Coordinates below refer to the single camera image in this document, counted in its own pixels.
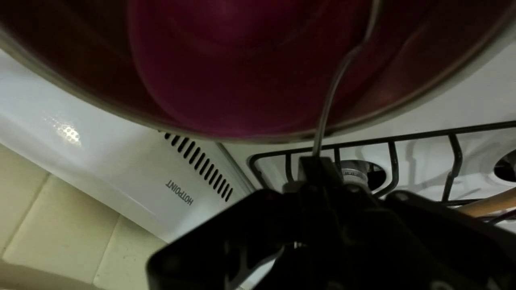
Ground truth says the wooden spoon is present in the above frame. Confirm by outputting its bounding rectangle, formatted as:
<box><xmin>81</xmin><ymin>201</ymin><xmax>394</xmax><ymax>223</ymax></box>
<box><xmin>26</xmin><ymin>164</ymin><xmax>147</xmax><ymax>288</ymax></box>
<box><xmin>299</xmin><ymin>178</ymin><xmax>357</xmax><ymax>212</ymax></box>
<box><xmin>459</xmin><ymin>186</ymin><xmax>516</xmax><ymax>220</ymax></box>

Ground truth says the black stove grate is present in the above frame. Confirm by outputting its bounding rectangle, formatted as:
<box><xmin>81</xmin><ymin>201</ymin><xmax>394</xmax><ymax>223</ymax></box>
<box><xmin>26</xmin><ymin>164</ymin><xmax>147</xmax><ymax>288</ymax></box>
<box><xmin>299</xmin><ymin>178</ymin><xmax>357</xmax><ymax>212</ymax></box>
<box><xmin>249</xmin><ymin>119</ymin><xmax>516</xmax><ymax>207</ymax></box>

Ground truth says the steel bowl pink inside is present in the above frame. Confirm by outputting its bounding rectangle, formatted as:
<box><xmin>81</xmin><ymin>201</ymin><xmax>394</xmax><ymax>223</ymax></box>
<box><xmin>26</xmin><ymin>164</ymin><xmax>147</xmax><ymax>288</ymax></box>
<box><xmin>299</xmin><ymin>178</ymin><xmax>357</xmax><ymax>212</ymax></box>
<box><xmin>0</xmin><ymin>0</ymin><xmax>516</xmax><ymax>145</ymax></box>

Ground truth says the thin metal spoon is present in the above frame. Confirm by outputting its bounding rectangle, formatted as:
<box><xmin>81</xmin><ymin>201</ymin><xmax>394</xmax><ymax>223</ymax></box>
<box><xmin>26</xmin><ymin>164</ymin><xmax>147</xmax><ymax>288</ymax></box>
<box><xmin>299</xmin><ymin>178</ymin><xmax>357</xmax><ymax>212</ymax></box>
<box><xmin>310</xmin><ymin>0</ymin><xmax>384</xmax><ymax>161</ymax></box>

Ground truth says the white gas stove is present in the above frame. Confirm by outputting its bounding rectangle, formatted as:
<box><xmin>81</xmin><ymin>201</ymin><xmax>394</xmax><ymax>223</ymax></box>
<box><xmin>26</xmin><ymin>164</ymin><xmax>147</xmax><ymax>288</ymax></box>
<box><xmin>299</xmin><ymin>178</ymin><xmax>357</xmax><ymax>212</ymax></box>
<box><xmin>0</xmin><ymin>37</ymin><xmax>516</xmax><ymax>244</ymax></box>

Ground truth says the round gas burner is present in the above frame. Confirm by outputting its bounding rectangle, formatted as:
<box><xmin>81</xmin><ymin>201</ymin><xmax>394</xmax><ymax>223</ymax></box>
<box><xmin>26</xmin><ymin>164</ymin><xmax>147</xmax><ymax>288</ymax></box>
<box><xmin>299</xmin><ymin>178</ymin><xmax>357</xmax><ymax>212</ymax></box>
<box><xmin>492</xmin><ymin>148</ymin><xmax>516</xmax><ymax>183</ymax></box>
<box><xmin>339</xmin><ymin>159</ymin><xmax>388</xmax><ymax>193</ymax></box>

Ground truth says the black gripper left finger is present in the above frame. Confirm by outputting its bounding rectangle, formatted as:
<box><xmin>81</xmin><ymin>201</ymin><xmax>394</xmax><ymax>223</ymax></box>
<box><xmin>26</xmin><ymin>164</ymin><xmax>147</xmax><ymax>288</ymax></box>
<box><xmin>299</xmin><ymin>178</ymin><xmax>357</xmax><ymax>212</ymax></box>
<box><xmin>147</xmin><ymin>156</ymin><xmax>320</xmax><ymax>290</ymax></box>

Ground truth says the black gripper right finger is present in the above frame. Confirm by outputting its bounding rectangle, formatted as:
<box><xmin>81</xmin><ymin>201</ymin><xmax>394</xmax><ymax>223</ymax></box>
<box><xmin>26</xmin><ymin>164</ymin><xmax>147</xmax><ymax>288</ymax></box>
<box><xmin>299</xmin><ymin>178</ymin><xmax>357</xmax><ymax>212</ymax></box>
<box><xmin>317</xmin><ymin>156</ymin><xmax>516</xmax><ymax>290</ymax></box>

